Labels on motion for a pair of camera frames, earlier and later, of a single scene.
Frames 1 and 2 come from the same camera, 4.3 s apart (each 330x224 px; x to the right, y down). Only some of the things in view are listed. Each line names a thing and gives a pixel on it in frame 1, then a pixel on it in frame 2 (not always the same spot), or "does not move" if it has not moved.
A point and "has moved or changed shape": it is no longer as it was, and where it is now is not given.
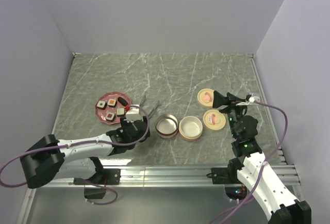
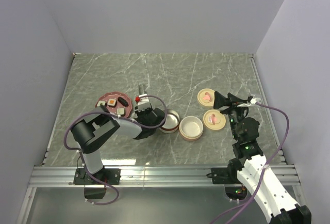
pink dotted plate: [110, 107] does not move
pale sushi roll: [120, 112] does not move
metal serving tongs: [153, 110] has moved or changed shape
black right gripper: [219, 100] does not move
